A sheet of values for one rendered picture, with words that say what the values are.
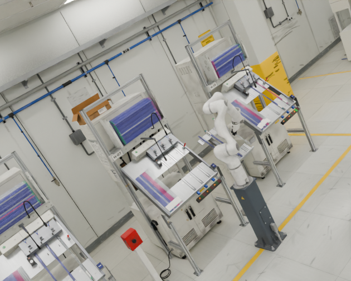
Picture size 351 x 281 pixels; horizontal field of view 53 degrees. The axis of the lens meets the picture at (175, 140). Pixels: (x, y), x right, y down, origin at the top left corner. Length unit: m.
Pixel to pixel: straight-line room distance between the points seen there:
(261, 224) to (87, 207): 2.59
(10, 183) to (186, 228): 1.80
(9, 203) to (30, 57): 2.21
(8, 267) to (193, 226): 1.82
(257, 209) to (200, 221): 0.86
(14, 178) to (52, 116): 1.60
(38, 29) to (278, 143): 3.40
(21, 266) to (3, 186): 0.70
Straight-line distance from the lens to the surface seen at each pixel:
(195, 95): 4.53
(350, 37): 7.28
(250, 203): 3.32
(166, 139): 3.77
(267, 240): 3.58
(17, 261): 3.38
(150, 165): 3.65
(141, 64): 5.46
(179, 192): 3.50
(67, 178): 4.97
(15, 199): 3.31
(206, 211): 4.04
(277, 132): 4.75
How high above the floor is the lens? 2.30
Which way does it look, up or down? 18 degrees down
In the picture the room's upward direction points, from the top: 28 degrees counter-clockwise
